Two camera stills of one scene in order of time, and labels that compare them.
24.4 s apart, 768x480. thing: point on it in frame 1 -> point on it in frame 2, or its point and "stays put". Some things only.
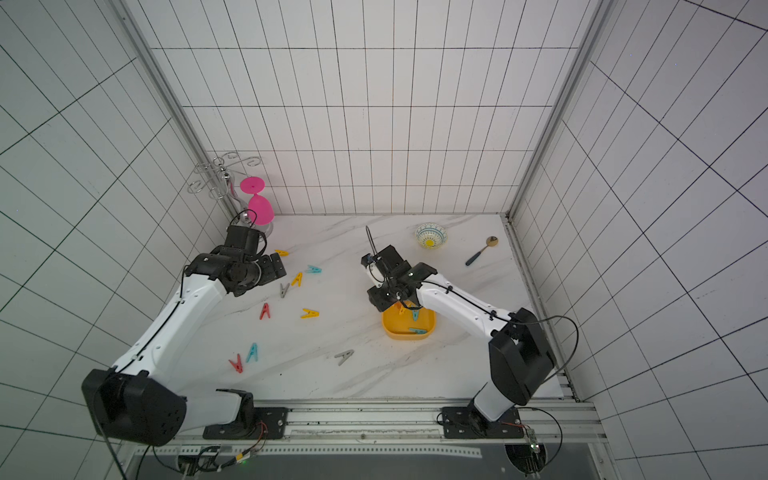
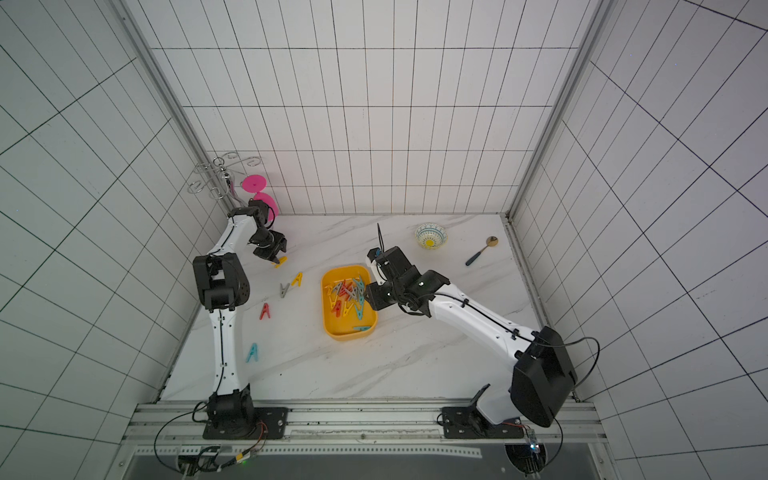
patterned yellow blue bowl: [431, 235] stays put
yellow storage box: [397, 321] -> [346, 311]
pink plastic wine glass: [257, 203] stays put
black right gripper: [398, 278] stays put
